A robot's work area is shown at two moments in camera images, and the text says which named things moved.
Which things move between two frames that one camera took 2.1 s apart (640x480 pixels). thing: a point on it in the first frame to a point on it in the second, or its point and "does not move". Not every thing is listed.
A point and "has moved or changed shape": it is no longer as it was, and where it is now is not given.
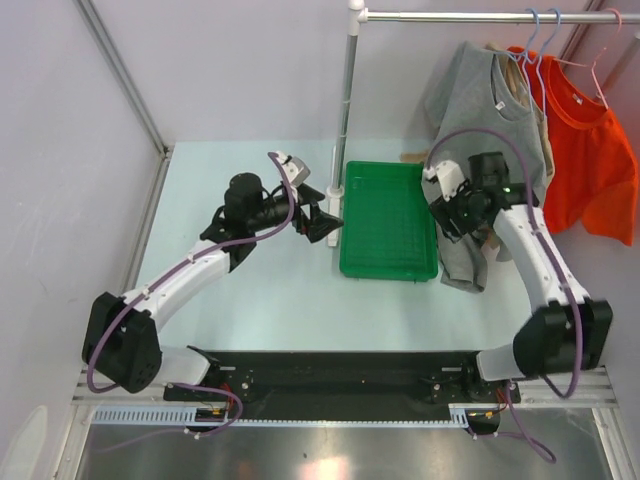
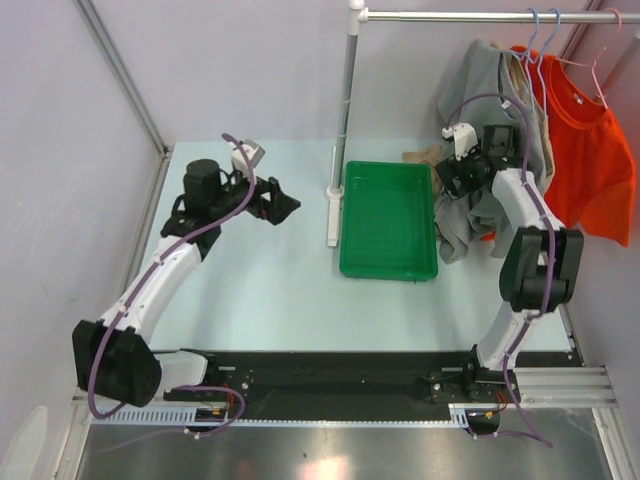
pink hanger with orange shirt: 595,80 does not move
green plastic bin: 387,227 does not move
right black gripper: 446,210 to 451,168
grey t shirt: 462,100 has moved or changed shape
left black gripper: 319,223 to 275,210
